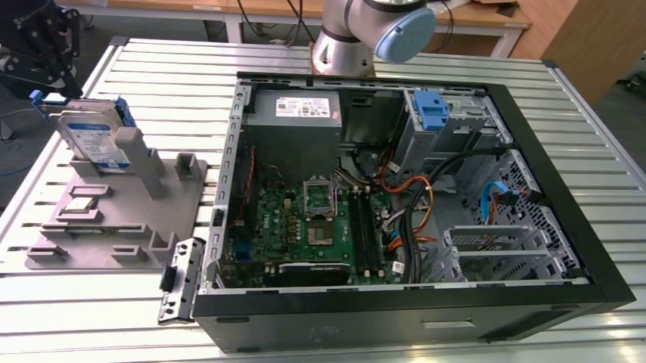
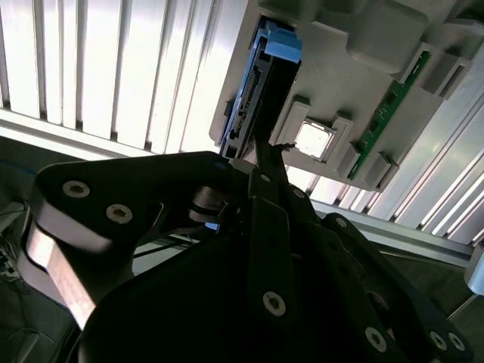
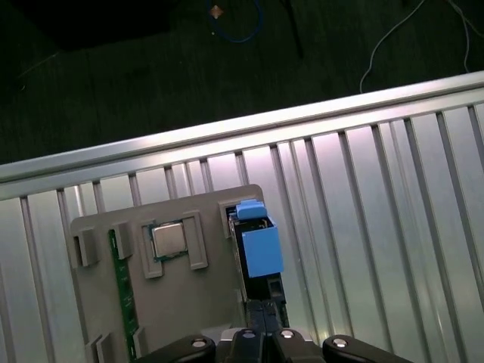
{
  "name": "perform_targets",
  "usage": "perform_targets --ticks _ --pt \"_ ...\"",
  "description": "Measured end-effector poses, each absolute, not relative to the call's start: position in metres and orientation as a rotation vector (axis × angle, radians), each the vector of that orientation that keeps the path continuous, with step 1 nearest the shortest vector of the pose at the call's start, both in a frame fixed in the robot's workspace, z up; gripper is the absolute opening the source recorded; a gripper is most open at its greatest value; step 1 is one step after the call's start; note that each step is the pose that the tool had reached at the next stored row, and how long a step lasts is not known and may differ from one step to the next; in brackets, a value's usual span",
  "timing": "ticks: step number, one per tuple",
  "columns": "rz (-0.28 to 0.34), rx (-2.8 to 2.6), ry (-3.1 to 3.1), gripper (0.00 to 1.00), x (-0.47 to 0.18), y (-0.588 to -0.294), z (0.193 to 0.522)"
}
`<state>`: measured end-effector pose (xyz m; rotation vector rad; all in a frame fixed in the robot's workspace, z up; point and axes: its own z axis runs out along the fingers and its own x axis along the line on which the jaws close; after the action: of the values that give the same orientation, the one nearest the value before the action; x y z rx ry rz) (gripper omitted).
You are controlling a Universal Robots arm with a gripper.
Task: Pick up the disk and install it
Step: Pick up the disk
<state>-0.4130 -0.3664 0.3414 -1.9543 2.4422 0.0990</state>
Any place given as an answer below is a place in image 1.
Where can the brown wooden cabinet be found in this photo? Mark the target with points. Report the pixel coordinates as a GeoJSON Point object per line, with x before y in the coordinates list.
{"type": "Point", "coordinates": [596, 38]}

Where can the grey metal drive cage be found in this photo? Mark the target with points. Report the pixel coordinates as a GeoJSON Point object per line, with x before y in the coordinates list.
{"type": "Point", "coordinates": [439, 147]}

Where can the black open PC case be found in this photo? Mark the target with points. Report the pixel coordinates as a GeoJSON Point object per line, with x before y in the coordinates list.
{"type": "Point", "coordinates": [353, 317]}

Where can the green motherboard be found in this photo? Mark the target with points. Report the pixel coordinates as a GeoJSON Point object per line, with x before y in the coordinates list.
{"type": "Point", "coordinates": [275, 242]}

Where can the grey parts rack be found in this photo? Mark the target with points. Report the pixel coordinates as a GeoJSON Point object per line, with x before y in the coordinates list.
{"type": "Point", "coordinates": [126, 211]}

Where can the CPU socket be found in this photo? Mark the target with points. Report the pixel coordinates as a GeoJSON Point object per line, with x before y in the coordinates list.
{"type": "Point", "coordinates": [322, 234]}

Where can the blue drive latch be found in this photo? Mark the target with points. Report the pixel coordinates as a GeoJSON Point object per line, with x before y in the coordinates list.
{"type": "Point", "coordinates": [431, 113]}

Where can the grey metal disk bay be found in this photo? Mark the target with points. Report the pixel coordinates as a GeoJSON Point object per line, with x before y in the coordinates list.
{"type": "Point", "coordinates": [505, 254]}

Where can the hard disk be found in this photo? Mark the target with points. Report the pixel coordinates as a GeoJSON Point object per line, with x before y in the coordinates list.
{"type": "Point", "coordinates": [96, 140]}

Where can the white framed workbench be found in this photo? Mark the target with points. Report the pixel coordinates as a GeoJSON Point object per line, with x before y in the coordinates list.
{"type": "Point", "coordinates": [151, 11]}

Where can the green RAM stick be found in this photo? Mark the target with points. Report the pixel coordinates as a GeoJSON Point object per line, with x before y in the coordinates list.
{"type": "Point", "coordinates": [86, 229]}

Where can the wooden desk white legs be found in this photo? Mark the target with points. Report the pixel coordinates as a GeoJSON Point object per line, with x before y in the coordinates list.
{"type": "Point", "coordinates": [485, 19]}

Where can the power supply unit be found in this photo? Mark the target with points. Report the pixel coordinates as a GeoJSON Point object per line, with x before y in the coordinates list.
{"type": "Point", "coordinates": [293, 143]}

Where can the black RAM slot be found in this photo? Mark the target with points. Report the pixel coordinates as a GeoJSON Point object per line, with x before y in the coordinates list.
{"type": "Point", "coordinates": [358, 230]}
{"type": "Point", "coordinates": [374, 230]}

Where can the silver CPU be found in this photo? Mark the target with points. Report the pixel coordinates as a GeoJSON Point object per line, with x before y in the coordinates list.
{"type": "Point", "coordinates": [79, 205]}

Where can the black graphics card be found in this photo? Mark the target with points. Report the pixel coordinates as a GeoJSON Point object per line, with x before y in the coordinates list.
{"type": "Point", "coordinates": [313, 274]}

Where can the grey hinged card latch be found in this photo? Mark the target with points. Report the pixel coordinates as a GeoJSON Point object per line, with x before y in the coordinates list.
{"type": "Point", "coordinates": [187, 272]}

